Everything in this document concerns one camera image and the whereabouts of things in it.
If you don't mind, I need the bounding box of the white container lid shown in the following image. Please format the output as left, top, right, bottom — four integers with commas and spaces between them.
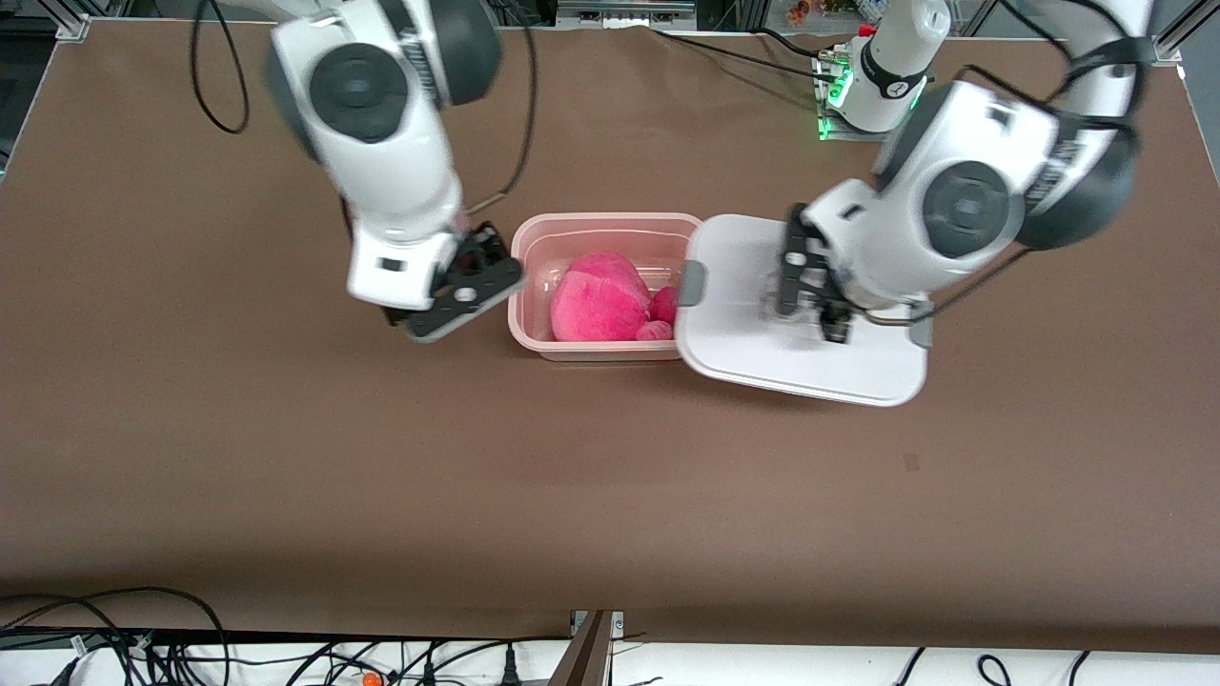
674, 213, 933, 408

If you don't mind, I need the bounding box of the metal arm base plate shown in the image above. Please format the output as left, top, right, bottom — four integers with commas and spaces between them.
815, 52, 892, 144

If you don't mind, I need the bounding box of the pink plush toy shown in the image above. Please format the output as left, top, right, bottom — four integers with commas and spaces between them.
550, 252, 680, 343

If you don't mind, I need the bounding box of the black looped floor cable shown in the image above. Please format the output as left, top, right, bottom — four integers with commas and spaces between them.
0, 588, 232, 686

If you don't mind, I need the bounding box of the black cable on table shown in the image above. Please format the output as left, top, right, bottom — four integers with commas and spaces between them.
753, 27, 832, 58
653, 27, 823, 79

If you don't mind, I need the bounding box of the pink plastic box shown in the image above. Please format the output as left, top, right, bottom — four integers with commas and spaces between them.
508, 212, 706, 363

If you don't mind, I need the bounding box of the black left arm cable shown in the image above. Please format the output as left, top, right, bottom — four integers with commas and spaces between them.
915, 0, 1149, 325

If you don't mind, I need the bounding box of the brown wooden post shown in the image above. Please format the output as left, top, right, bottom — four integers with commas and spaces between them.
546, 610, 613, 686

